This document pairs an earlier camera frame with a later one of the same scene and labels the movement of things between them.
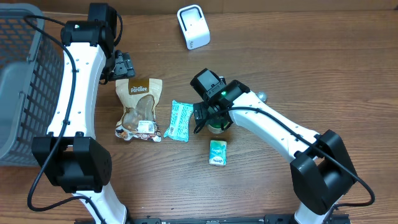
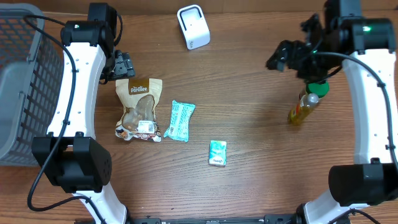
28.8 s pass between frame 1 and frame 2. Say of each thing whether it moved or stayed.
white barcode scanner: stayed
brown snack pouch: stayed
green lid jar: moved
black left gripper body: stayed
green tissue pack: stayed
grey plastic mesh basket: stayed
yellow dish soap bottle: moved
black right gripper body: moved
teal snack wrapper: stayed
